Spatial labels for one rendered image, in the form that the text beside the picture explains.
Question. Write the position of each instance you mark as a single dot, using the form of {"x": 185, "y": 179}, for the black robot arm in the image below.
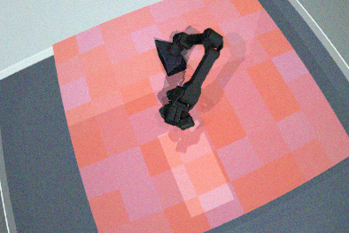
{"x": 190, "y": 91}

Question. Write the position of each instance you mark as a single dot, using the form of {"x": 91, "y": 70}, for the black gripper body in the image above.
{"x": 186, "y": 120}

